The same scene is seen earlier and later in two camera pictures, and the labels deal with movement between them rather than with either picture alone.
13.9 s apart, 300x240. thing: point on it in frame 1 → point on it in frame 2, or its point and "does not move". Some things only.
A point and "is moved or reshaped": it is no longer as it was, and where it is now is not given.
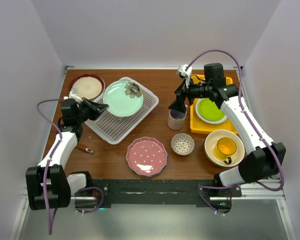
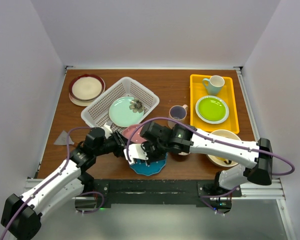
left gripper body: (84, 113) → (114, 144)
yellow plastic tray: (198, 125) does not move
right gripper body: (191, 92) → (155, 152)
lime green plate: (207, 111) does not move
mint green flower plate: (124, 97) → (126, 111)
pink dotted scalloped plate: (146, 157) is moved or reshaped
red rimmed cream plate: (88, 86) does not move
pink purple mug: (176, 119) does not move
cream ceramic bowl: (212, 141) does not move
